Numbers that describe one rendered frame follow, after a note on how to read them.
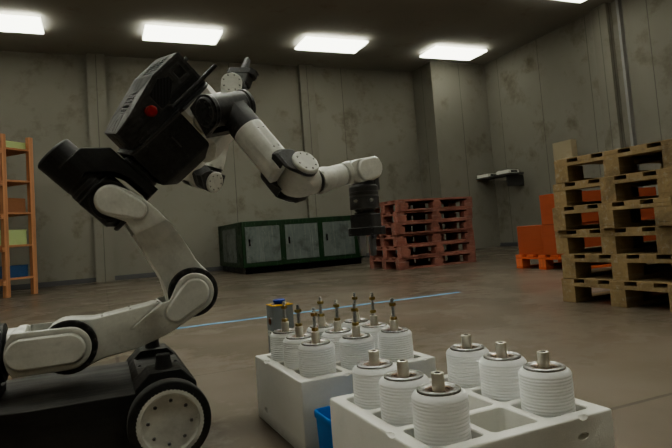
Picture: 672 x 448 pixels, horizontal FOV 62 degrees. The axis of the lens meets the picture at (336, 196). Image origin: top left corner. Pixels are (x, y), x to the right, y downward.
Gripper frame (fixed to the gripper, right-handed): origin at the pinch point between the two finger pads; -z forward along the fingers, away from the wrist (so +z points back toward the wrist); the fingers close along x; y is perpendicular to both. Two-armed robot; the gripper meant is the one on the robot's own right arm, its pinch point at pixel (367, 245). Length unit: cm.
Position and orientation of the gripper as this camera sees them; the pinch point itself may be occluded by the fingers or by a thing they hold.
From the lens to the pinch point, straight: 169.4
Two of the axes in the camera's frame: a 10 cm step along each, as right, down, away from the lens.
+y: -6.2, -0.1, -7.9
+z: -0.7, -10.0, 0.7
